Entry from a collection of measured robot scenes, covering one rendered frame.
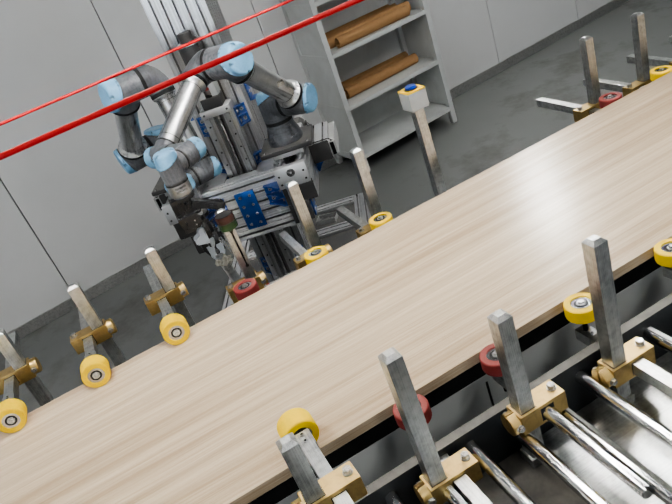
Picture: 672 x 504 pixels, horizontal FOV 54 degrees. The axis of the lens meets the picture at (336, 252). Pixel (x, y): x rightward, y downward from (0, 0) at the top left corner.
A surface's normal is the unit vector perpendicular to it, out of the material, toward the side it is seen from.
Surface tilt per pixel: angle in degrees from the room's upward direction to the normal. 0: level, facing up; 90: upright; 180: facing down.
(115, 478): 0
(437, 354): 0
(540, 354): 90
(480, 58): 90
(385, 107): 90
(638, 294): 90
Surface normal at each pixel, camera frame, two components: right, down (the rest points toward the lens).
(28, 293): 0.49, 0.28
